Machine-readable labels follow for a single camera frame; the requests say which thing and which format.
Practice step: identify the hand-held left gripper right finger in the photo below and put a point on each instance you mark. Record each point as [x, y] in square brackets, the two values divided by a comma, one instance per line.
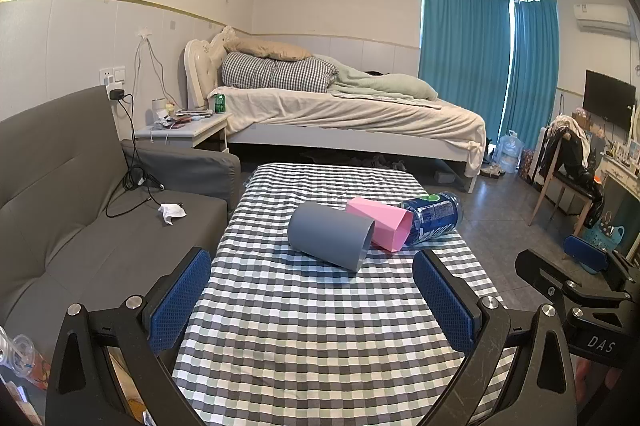
[446, 303]

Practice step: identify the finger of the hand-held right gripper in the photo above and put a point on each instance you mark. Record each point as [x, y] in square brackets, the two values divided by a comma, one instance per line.
[585, 253]
[542, 273]

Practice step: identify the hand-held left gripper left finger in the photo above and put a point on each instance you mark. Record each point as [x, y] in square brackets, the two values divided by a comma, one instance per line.
[179, 306]

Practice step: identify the grey cup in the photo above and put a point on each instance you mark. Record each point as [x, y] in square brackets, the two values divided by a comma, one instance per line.
[325, 233]

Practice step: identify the pink cup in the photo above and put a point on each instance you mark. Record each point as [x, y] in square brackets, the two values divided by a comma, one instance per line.
[380, 221]

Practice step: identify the clear plastic cup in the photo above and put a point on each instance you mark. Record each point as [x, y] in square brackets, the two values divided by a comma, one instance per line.
[22, 356]

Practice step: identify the person's right hand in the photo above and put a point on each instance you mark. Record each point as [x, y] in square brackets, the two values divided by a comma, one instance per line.
[597, 381]

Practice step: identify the blue plastic basket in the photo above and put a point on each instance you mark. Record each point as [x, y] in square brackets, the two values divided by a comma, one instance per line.
[602, 238]

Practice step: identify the wooden chair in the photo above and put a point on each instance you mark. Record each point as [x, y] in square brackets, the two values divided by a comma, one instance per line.
[550, 191]

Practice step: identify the white dresser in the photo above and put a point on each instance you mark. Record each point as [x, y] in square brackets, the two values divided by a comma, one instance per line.
[622, 186]

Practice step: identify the blue plastic bottle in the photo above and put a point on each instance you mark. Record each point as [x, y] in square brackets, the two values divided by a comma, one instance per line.
[435, 213]

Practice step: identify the crumpled white tissue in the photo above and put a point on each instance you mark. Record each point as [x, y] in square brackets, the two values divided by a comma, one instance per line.
[170, 212]

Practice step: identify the clothes pile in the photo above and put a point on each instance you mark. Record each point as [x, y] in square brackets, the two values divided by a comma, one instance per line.
[580, 151]

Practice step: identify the clear water jug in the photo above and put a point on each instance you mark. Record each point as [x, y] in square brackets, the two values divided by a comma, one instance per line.
[510, 154]

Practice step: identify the checkered tablecloth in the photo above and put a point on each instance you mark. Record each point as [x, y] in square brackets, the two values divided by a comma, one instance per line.
[310, 336]

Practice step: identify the grey sofa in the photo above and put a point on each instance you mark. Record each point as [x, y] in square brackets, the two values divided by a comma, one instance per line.
[75, 206]

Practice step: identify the black television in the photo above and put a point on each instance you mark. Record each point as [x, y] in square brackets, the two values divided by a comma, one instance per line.
[607, 99]

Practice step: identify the white nightstand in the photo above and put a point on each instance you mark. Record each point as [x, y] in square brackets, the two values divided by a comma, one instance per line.
[185, 134]

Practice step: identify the narrow teal curtain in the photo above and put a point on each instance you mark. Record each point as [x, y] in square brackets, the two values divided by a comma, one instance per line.
[535, 71]

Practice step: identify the white mug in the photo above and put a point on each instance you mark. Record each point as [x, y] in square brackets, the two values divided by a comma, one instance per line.
[160, 108]

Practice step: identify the green can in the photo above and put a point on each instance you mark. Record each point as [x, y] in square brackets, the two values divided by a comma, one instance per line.
[220, 104]

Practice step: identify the white bed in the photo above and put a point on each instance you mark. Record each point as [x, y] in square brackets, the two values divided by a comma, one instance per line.
[350, 116]

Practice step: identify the pale green blanket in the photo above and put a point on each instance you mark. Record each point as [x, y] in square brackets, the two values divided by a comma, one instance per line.
[385, 84]

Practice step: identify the wide teal curtain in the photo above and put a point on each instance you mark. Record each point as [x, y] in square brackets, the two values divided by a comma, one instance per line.
[462, 56]

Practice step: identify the white air conditioner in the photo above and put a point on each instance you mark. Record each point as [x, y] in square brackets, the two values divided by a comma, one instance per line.
[600, 19]

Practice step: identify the checkered quilt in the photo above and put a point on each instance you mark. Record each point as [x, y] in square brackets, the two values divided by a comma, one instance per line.
[275, 74]

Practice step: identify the beige pillow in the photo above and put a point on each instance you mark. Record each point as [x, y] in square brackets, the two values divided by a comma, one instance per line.
[265, 47]

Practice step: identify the white wall outlet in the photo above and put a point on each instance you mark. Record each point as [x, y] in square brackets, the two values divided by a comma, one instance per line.
[114, 75]

